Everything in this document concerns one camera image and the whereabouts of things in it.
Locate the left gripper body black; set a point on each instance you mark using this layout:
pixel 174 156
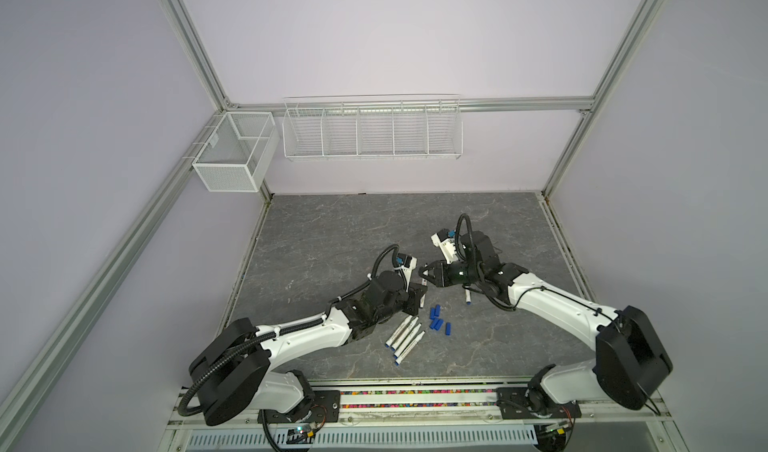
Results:
pixel 414 296

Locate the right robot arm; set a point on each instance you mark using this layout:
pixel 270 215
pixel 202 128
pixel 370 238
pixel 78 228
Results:
pixel 629 361

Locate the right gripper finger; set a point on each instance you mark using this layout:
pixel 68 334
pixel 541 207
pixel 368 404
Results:
pixel 434 267
pixel 434 280

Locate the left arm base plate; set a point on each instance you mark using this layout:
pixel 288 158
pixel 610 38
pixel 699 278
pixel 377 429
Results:
pixel 322 407

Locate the white vented cable duct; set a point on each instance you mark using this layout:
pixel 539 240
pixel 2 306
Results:
pixel 373 438

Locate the white mesh box basket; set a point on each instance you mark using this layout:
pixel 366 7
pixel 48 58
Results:
pixel 238 152

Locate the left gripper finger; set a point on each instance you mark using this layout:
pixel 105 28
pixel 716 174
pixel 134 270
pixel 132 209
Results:
pixel 414 291
pixel 412 307

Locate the white wire shelf basket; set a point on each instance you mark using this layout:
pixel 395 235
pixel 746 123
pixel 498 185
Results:
pixel 373 127

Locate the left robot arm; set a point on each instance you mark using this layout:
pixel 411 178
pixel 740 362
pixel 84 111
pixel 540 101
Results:
pixel 238 369

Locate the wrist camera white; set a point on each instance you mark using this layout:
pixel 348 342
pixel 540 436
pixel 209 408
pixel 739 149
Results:
pixel 445 241
pixel 405 265

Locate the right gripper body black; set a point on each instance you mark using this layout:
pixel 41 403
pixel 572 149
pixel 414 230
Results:
pixel 443 274

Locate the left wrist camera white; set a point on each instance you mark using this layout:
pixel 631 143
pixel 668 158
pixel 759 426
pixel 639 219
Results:
pixel 405 265

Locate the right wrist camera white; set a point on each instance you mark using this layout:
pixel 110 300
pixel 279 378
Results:
pixel 445 241

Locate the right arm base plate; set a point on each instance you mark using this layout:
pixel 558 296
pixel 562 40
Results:
pixel 524 403

